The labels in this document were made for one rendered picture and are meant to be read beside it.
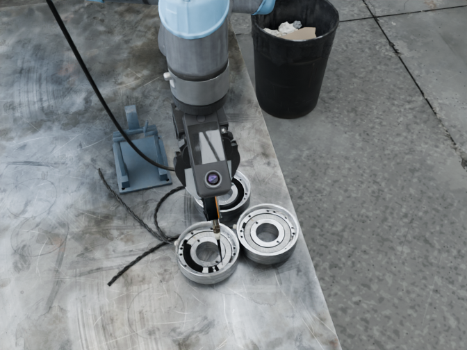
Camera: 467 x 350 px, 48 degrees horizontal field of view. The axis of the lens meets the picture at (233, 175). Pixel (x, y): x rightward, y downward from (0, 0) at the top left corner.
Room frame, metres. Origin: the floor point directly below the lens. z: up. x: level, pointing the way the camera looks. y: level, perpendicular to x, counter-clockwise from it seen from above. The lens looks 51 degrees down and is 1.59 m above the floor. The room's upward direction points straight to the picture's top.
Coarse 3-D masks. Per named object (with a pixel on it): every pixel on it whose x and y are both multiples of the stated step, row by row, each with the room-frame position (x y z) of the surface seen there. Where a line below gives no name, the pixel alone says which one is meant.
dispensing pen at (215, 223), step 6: (210, 198) 0.48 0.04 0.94; (204, 204) 0.48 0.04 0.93; (210, 204) 0.47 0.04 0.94; (204, 210) 0.48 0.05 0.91; (210, 210) 0.47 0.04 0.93; (216, 210) 0.47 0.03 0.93; (210, 216) 0.46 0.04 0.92; (216, 216) 0.46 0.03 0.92; (216, 222) 0.47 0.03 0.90; (216, 228) 0.46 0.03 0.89; (216, 234) 0.46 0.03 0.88; (216, 240) 0.45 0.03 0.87
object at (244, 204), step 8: (240, 176) 0.61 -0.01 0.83; (232, 184) 0.60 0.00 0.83; (248, 184) 0.59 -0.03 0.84; (232, 192) 0.58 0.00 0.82; (248, 192) 0.57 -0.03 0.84; (200, 200) 0.56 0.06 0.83; (232, 200) 0.56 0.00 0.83; (248, 200) 0.56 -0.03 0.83; (200, 208) 0.54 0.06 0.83; (232, 208) 0.53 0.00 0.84; (240, 208) 0.54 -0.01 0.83; (224, 216) 0.53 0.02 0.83; (232, 216) 0.53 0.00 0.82
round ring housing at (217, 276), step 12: (192, 228) 0.50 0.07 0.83; (204, 228) 0.50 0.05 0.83; (228, 228) 0.49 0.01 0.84; (180, 240) 0.47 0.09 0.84; (204, 240) 0.48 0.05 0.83; (228, 240) 0.48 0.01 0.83; (180, 252) 0.45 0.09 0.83; (192, 252) 0.45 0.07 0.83; (216, 252) 0.47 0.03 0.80; (180, 264) 0.43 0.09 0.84; (204, 264) 0.43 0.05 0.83; (216, 264) 0.43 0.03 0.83; (228, 264) 0.43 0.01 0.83; (192, 276) 0.41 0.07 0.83; (204, 276) 0.40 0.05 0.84; (216, 276) 0.41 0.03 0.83
